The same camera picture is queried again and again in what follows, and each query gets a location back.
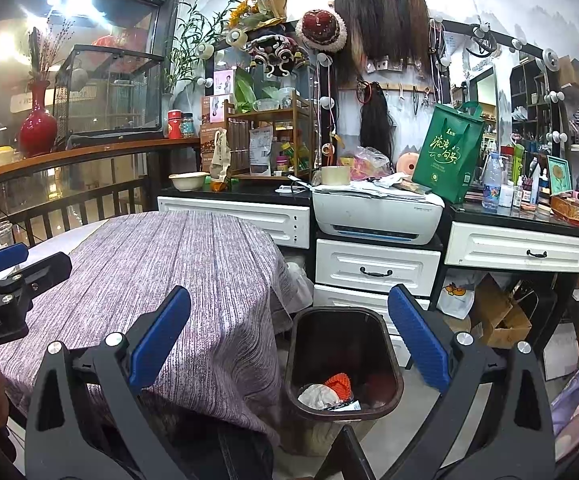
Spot green framed sunflower picture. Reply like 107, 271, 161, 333
547, 155, 573, 196

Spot white bag with orange print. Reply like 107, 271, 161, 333
437, 280, 475, 320

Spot brown printed box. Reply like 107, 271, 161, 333
200, 127, 228, 173

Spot cream tape roll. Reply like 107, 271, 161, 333
320, 165, 354, 187

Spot white printer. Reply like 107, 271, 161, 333
312, 187, 445, 246

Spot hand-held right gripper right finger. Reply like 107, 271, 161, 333
387, 284, 555, 480

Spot printed cloth pouch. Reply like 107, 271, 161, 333
210, 127, 233, 183

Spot white drawer with black handle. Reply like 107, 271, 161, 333
315, 238, 441, 298
313, 284, 431, 313

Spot open cardboard box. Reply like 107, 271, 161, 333
469, 274, 533, 350

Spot colourful snack bag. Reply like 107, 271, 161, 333
352, 146, 391, 181

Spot black hair bundle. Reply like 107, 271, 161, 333
359, 82, 395, 161

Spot stack of papers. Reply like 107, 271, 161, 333
314, 172, 433, 198

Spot ornate headdress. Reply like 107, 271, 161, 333
244, 32, 310, 78

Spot white drawer without handle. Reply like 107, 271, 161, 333
157, 196, 311, 250

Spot pink foam roll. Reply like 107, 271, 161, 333
396, 151, 423, 176

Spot red vase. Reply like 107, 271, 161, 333
18, 80, 59, 158

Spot row of hanging hair pieces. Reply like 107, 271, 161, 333
333, 0, 431, 83

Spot orange foam fruit net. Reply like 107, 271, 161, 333
324, 372, 353, 401

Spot red fur-trimmed hat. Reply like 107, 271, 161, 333
297, 8, 347, 53

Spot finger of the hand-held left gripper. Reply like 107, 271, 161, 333
0, 251, 73, 311
0, 242, 31, 281

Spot sunflower bouquet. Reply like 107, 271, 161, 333
227, 0, 289, 31

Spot curved wooden counter ledge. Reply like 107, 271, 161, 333
0, 137, 203, 193

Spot green leafy branches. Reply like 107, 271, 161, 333
164, 0, 243, 96

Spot green tote bag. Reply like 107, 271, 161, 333
412, 101, 486, 204

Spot dark brown trash bin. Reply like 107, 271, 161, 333
284, 306, 405, 456

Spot brown wicker basket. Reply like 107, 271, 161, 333
549, 195, 579, 226

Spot plastic water bottle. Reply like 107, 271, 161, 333
482, 152, 501, 211

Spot white flat box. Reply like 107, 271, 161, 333
542, 322, 579, 381

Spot dark wooden railing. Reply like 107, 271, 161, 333
0, 175, 150, 248

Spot wooden shelf rack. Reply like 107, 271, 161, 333
224, 91, 317, 182

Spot wide white drawer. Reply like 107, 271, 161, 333
444, 221, 579, 273

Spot translucent white plastic bag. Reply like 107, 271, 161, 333
284, 260, 315, 311

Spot glass terrarium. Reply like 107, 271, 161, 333
52, 44, 165, 148

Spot dried branches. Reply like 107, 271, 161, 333
27, 15, 78, 83

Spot cream bowl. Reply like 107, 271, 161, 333
168, 171, 210, 192

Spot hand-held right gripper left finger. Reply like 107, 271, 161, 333
26, 285, 193, 480

